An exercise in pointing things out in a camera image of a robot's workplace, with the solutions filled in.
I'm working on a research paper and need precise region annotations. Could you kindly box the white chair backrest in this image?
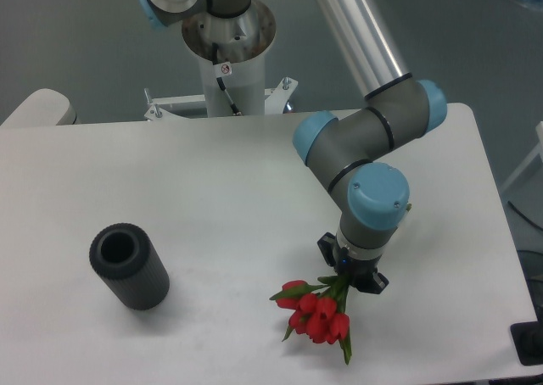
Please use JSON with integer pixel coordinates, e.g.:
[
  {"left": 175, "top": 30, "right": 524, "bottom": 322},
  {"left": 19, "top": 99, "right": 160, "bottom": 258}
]
[{"left": 1, "top": 88, "right": 79, "bottom": 129}]

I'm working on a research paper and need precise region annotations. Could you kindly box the black device at edge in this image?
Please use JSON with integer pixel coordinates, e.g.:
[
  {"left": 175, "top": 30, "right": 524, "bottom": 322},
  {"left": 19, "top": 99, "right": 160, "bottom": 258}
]
[{"left": 510, "top": 321, "right": 542, "bottom": 366}]

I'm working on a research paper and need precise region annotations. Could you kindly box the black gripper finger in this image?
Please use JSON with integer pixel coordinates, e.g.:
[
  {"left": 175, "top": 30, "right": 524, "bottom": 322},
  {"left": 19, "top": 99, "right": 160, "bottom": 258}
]
[
  {"left": 317, "top": 232, "right": 338, "bottom": 271},
  {"left": 351, "top": 271, "right": 389, "bottom": 294}
]

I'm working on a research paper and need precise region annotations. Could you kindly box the white frame right edge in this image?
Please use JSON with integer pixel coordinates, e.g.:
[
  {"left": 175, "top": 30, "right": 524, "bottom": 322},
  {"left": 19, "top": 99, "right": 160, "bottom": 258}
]
[{"left": 499, "top": 122, "right": 542, "bottom": 196}]

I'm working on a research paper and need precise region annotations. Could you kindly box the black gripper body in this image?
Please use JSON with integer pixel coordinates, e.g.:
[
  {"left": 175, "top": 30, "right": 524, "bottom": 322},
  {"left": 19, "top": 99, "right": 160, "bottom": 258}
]
[{"left": 336, "top": 236, "right": 383, "bottom": 283}]

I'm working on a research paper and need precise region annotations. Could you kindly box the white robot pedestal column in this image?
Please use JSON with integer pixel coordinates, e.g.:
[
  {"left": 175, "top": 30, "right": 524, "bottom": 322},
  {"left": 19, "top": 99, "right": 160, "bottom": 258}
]
[{"left": 182, "top": 0, "right": 276, "bottom": 113}]

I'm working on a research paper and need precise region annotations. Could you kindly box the black ribbed cylindrical vase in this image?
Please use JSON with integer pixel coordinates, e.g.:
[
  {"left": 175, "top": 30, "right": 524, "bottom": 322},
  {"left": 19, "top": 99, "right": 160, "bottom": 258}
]
[{"left": 89, "top": 223, "right": 170, "bottom": 310}]

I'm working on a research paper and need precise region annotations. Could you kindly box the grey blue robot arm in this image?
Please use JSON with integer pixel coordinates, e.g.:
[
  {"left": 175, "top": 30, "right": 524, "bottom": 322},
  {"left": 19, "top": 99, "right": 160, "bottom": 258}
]
[{"left": 138, "top": 0, "right": 447, "bottom": 294}]

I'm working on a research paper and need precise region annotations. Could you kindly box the white pedestal base frame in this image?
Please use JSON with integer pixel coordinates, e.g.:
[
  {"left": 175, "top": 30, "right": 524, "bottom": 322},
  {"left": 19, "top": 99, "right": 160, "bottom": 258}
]
[{"left": 144, "top": 76, "right": 299, "bottom": 121}]

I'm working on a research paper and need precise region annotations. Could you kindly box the red tulip bouquet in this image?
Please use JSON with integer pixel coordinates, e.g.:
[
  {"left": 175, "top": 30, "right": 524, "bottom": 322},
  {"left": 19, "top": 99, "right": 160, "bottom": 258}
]
[{"left": 270, "top": 274, "right": 352, "bottom": 365}]

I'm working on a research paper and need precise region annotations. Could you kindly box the black floor cable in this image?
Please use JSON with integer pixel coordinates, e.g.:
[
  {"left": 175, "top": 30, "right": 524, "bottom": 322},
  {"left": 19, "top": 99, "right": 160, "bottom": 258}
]
[{"left": 507, "top": 200, "right": 543, "bottom": 229}]

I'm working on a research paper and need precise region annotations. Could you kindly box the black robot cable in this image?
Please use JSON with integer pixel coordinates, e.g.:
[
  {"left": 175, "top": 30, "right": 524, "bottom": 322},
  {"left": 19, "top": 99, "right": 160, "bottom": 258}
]
[{"left": 210, "top": 42, "right": 243, "bottom": 117}]

